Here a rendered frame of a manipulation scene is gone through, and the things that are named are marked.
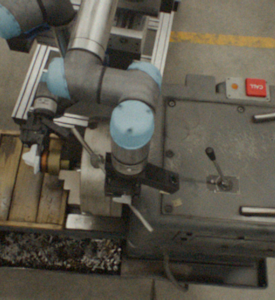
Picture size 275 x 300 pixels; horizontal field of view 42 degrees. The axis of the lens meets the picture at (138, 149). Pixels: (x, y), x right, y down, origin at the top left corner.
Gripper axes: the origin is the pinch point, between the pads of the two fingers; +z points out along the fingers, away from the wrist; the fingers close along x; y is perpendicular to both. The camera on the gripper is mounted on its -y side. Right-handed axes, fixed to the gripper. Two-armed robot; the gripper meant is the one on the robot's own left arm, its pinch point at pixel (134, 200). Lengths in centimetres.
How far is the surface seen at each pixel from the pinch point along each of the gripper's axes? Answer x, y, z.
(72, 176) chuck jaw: -13.5, 19.5, 16.4
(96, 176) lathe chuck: -8.6, 11.0, 5.5
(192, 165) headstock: -11.8, -15.4, 1.0
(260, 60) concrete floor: -166, -91, 106
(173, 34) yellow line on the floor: -183, -24, 103
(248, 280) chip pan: 1, -53, 75
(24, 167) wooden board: -26, 41, 36
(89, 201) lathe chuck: -3.9, 12.8, 12.2
